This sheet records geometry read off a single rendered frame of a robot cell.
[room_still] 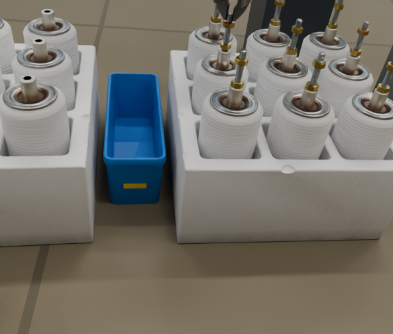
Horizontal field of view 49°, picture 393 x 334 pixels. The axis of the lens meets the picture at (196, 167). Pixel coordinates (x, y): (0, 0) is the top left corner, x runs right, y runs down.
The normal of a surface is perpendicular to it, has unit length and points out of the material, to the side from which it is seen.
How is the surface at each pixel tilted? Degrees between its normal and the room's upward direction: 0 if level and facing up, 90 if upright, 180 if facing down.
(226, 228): 90
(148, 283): 0
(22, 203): 90
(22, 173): 90
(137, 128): 0
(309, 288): 0
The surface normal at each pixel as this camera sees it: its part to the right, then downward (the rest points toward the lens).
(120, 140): 0.10, -0.74
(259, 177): 0.11, 0.67
